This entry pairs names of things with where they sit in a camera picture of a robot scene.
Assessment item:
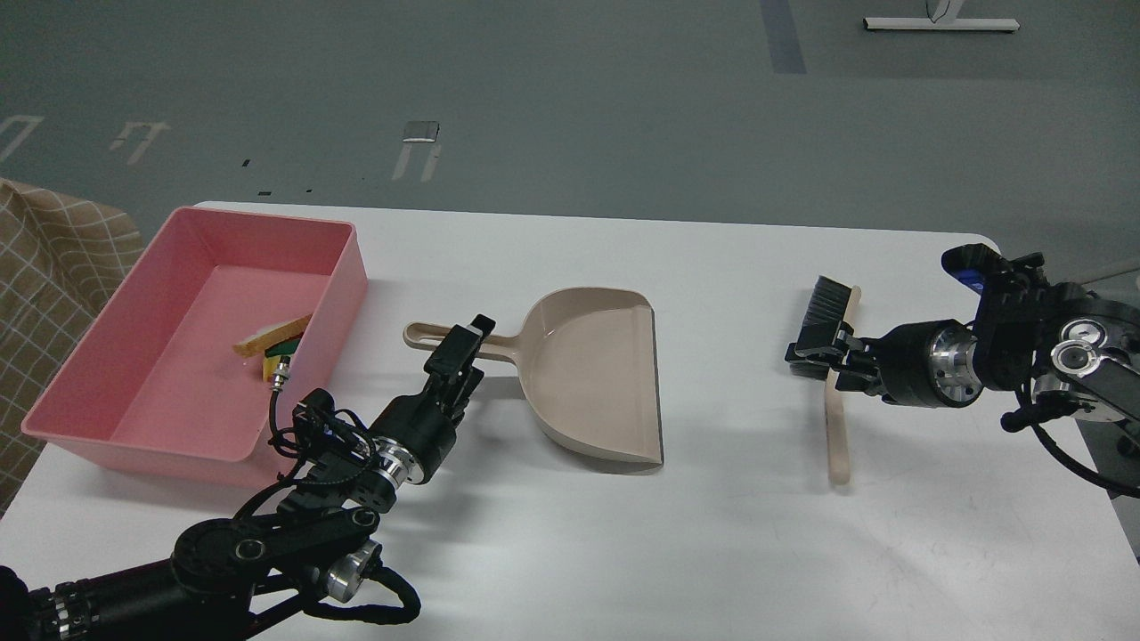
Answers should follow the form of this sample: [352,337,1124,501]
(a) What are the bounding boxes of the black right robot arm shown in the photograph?
[785,244,1137,498]

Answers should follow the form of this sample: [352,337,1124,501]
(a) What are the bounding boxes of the white table leg base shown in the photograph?
[862,1,1021,34]

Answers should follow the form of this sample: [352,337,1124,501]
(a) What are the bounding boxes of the pink plastic bin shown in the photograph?
[21,206,368,488]

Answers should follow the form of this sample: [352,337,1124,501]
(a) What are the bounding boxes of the bread slice piece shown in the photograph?
[231,313,314,358]

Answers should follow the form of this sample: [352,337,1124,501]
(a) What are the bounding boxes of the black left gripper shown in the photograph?
[368,315,496,484]

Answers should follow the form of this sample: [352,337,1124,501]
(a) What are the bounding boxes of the beige plastic dustpan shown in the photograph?
[404,287,665,466]

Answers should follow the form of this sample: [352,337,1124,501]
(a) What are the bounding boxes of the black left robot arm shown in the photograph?
[3,315,495,640]

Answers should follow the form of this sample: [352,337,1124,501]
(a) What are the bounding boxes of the beige checkered cloth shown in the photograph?
[1,179,145,511]

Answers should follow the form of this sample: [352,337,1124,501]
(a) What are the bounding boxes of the yellow sponge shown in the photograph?
[262,334,302,382]

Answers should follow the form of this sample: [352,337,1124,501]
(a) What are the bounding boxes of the beige hand brush black bristles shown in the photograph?
[793,275,860,490]

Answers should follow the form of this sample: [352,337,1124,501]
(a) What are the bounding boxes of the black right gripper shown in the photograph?
[783,321,972,409]

